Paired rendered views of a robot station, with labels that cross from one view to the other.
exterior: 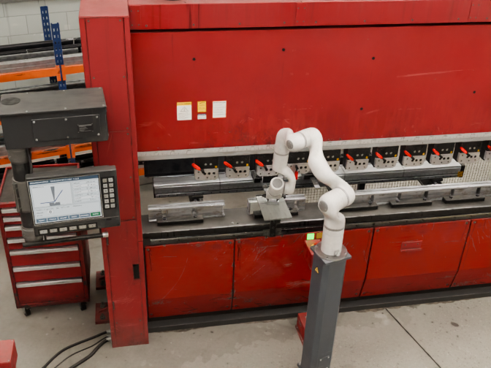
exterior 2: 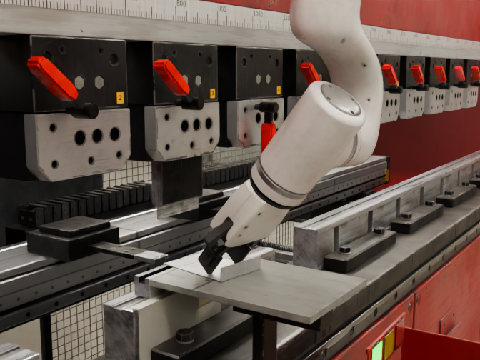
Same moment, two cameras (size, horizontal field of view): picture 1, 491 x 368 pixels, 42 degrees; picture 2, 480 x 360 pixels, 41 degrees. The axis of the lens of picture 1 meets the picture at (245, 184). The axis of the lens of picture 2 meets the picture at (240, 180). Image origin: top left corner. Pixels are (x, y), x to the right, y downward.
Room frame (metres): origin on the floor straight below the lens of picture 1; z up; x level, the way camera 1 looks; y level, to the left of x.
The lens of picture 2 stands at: (2.81, 0.46, 1.30)
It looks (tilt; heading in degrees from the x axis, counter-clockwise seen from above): 10 degrees down; 316
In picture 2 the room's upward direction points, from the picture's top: straight up
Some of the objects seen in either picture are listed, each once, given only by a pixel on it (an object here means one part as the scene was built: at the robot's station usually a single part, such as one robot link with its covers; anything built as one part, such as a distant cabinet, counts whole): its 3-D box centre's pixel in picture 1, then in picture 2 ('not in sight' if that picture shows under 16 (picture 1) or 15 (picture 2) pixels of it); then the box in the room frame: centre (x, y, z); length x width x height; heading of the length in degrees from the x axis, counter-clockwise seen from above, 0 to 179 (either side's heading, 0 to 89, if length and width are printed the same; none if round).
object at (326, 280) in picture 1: (322, 314); not in sight; (2.99, -0.52, 0.50); 0.18 x 0.18 x 1.00; 26
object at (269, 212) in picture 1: (273, 207); (258, 282); (3.43, -0.19, 1.00); 0.26 x 0.18 x 0.01; 12
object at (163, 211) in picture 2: (269, 178); (178, 183); (3.58, -0.16, 1.13); 0.10 x 0.02 x 0.10; 102
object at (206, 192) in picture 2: (313, 177); (222, 206); (3.81, -0.47, 1.01); 0.26 x 0.12 x 0.05; 12
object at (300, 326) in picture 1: (313, 329); not in sight; (3.30, -0.53, 0.06); 0.25 x 0.20 x 0.12; 14
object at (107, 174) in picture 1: (74, 198); not in sight; (2.80, 0.90, 1.42); 0.45 x 0.12 x 0.36; 107
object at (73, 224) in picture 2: (263, 181); (103, 242); (3.74, -0.12, 1.01); 0.26 x 0.12 x 0.05; 12
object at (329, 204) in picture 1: (332, 209); not in sight; (2.97, -0.49, 1.30); 0.19 x 0.12 x 0.24; 133
